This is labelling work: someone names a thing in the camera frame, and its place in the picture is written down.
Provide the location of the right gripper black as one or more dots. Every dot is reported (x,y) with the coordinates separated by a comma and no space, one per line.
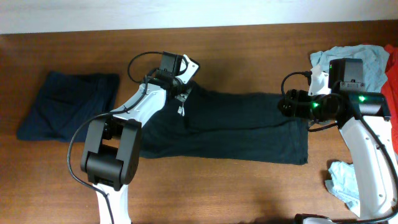
(295,103)

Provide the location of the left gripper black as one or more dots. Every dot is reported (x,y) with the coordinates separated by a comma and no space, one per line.
(183,94)

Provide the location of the black t-shirt white logo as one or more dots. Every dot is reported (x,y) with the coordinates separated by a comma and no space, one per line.
(226,126)

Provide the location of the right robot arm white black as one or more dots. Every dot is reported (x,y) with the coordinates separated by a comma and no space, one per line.
(364,121)

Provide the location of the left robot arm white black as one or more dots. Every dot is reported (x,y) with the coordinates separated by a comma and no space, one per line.
(111,152)

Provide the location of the light grey-blue t-shirt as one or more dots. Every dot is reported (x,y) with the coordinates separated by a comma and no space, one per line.
(342,183)

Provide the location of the red garment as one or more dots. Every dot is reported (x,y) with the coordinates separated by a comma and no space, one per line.
(380,73)

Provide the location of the folded navy blue garment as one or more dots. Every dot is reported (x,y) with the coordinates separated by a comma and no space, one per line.
(65,102)

